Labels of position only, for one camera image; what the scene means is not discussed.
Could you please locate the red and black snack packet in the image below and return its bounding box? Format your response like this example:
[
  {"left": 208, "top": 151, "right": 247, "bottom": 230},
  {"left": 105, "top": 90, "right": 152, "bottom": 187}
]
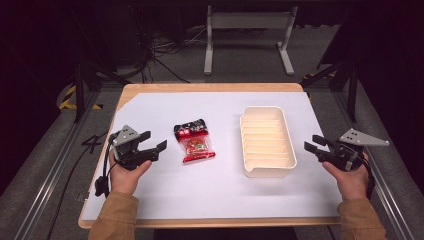
[{"left": 173, "top": 118, "right": 217, "bottom": 164}]

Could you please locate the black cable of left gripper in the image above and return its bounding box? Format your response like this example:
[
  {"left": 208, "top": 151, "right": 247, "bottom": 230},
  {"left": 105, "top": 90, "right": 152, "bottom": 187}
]
[{"left": 94, "top": 132, "right": 120, "bottom": 198}]

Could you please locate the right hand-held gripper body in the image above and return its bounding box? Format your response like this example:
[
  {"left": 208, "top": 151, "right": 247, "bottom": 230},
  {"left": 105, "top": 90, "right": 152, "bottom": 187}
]
[{"left": 319, "top": 128, "right": 390, "bottom": 173}]

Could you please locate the black tripod stand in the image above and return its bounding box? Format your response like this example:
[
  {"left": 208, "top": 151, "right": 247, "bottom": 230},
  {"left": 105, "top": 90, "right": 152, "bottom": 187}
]
[
  {"left": 70, "top": 59, "right": 132, "bottom": 124},
  {"left": 300, "top": 59, "right": 360, "bottom": 124}
]

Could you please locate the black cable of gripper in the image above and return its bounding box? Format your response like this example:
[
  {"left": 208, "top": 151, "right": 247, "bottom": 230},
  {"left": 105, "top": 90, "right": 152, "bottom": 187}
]
[
  {"left": 360, "top": 153, "right": 376, "bottom": 201},
  {"left": 94, "top": 132, "right": 120, "bottom": 198}
]

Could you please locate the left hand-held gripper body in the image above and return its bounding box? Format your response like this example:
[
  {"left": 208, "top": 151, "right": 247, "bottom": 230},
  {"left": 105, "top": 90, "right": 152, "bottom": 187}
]
[{"left": 109, "top": 124, "right": 160, "bottom": 172}]

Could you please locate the person's left hand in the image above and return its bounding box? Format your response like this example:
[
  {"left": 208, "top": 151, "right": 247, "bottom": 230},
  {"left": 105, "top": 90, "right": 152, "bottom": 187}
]
[{"left": 108, "top": 150, "right": 153, "bottom": 196}]

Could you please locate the white paper sheet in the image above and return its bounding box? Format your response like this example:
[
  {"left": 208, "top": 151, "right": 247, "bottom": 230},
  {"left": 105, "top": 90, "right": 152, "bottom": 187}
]
[{"left": 81, "top": 91, "right": 343, "bottom": 221}]

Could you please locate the aluminium rail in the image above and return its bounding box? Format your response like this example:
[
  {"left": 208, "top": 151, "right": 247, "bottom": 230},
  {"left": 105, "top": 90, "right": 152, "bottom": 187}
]
[
  {"left": 12, "top": 89, "right": 101, "bottom": 240},
  {"left": 332, "top": 89, "right": 418, "bottom": 240}
]

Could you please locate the cream plastic ribbed tray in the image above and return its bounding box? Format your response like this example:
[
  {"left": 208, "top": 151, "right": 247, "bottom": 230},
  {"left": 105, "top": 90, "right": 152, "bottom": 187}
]
[{"left": 239, "top": 105, "right": 298, "bottom": 179}]

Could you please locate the yellow and black hazard tape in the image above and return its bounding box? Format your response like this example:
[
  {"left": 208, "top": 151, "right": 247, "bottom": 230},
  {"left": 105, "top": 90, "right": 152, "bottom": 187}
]
[{"left": 58, "top": 84, "right": 103, "bottom": 111}]

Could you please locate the bundle of black floor cables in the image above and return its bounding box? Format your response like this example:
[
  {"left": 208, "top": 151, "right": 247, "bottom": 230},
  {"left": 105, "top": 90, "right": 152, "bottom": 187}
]
[{"left": 131, "top": 6, "right": 208, "bottom": 84}]

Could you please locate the black tape floor mark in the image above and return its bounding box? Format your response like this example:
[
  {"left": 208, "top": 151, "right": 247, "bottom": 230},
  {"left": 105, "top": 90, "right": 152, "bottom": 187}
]
[{"left": 81, "top": 132, "right": 110, "bottom": 155}]

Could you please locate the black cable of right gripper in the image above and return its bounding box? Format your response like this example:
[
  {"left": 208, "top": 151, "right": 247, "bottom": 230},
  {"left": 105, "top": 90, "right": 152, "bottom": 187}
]
[{"left": 360, "top": 153, "right": 376, "bottom": 201}]

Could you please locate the person's right hand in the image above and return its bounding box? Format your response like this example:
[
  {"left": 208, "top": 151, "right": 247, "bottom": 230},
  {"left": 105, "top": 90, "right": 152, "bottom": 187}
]
[{"left": 322, "top": 152, "right": 372, "bottom": 201}]

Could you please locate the white metal desk frame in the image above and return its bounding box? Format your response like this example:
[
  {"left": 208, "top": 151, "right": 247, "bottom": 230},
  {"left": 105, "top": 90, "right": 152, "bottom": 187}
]
[{"left": 203, "top": 4, "right": 299, "bottom": 76}]

